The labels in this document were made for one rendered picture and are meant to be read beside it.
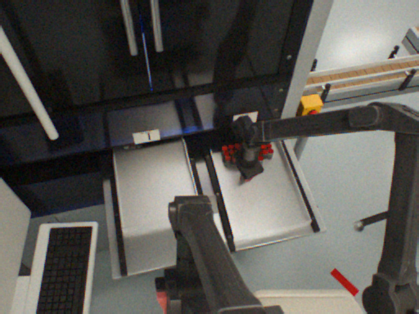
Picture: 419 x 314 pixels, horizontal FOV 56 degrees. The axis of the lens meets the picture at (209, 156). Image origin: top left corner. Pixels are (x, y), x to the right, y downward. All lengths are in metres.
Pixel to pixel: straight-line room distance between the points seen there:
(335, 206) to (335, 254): 0.29
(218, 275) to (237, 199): 0.80
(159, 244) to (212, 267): 0.72
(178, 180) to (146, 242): 0.24
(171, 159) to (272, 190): 0.38
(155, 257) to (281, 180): 0.50
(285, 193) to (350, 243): 1.05
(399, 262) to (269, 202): 0.58
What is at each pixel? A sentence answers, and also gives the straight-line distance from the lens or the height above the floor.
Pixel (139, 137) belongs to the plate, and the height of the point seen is 1.02.
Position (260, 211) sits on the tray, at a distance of 1.34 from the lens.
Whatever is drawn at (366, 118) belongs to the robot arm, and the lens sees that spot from 0.86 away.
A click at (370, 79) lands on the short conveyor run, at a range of 1.74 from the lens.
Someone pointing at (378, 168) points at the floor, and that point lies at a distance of 2.67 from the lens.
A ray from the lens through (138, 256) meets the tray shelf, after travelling 1.28.
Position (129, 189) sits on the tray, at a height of 0.88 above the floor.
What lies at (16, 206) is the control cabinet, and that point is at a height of 0.93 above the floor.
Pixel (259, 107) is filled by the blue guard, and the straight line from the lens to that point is 1.33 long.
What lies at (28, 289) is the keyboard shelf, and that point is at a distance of 1.43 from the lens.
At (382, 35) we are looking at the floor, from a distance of 3.53.
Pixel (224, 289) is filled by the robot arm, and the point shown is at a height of 1.56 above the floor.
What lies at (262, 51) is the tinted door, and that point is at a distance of 1.15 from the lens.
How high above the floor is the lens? 2.09
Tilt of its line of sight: 58 degrees down
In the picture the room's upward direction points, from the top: 2 degrees clockwise
